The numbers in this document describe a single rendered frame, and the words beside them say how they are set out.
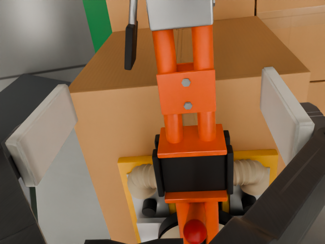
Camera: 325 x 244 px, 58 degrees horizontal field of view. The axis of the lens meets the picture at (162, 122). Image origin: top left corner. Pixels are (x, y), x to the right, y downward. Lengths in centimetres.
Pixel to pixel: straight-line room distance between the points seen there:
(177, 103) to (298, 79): 23
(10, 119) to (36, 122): 115
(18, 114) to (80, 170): 72
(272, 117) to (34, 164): 13
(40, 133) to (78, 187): 188
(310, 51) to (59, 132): 83
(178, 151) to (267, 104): 18
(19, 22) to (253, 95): 131
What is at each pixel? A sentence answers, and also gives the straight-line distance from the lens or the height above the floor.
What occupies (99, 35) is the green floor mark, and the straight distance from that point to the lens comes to 148.
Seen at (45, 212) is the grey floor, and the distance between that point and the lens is 232.
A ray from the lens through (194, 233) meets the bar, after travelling 29.
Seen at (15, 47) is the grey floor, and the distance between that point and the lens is 167.
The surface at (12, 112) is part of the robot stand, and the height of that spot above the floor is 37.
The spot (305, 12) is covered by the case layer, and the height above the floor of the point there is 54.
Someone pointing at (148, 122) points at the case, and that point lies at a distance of 51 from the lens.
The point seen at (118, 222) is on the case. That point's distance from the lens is 70.
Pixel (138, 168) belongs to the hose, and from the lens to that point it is 49.
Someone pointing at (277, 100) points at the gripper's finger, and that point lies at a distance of 17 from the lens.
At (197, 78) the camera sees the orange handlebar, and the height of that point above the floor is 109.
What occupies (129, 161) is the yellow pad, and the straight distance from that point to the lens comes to 55.
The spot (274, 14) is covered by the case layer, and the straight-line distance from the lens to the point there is 89.
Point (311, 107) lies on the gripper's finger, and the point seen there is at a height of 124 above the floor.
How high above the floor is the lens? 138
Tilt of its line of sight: 59 degrees down
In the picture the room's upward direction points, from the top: 172 degrees counter-clockwise
